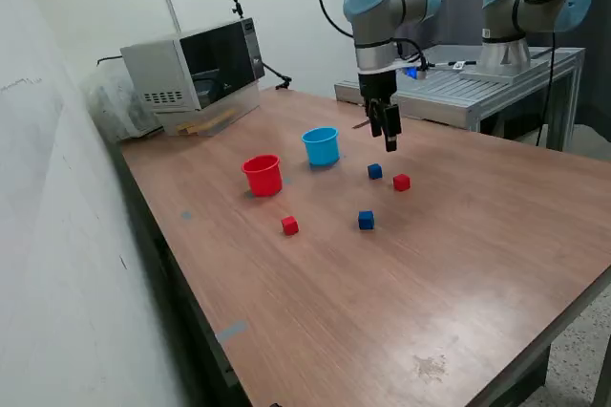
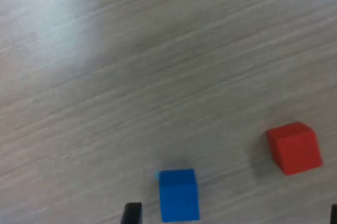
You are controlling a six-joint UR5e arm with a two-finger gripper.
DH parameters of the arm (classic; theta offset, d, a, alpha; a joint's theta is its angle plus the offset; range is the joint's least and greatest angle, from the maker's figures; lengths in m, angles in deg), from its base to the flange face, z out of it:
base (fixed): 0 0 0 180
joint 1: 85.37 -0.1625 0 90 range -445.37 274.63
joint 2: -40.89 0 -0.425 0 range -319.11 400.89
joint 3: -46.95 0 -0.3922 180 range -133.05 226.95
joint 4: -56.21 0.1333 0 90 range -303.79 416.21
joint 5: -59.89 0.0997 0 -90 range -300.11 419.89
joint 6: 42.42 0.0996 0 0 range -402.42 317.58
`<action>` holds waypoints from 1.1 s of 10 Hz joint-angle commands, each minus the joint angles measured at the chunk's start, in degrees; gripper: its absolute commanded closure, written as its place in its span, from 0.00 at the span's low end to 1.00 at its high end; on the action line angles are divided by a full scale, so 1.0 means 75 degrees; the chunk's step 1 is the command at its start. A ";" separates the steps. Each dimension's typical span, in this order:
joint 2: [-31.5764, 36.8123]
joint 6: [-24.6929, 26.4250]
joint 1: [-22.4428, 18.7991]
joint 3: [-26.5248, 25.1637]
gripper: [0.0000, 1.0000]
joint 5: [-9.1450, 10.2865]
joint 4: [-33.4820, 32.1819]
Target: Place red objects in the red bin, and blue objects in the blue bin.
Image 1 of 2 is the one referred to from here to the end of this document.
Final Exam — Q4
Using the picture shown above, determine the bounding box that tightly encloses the red plastic bin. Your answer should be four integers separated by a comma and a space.
241, 154, 284, 199

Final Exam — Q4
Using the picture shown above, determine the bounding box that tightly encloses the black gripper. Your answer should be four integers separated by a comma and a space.
357, 67, 402, 153

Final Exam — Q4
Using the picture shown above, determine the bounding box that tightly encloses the aluminium profile robot stand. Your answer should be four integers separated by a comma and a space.
333, 45, 587, 151

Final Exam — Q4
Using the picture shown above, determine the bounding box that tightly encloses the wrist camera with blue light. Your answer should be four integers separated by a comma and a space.
403, 60, 431, 81

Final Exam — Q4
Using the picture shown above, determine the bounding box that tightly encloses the blue plastic bin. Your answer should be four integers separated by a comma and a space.
301, 126, 342, 167

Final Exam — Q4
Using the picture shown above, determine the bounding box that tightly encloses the yellow wooden piece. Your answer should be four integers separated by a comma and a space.
175, 108, 238, 136

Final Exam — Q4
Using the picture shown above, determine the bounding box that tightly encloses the silver microwave oven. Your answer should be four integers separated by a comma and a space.
119, 17, 266, 115

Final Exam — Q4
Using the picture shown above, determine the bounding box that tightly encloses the black cable on stand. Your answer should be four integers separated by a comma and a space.
426, 59, 478, 69

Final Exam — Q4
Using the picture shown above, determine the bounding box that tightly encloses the long grey tape strip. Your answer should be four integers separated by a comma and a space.
215, 319, 249, 344

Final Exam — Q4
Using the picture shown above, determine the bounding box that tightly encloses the thick black robot power cable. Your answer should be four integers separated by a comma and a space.
534, 32, 558, 148

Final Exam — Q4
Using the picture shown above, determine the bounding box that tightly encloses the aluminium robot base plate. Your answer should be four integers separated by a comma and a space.
458, 58, 549, 83

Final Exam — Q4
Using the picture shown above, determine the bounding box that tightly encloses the grey plastic bag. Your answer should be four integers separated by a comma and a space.
80, 67, 163, 143

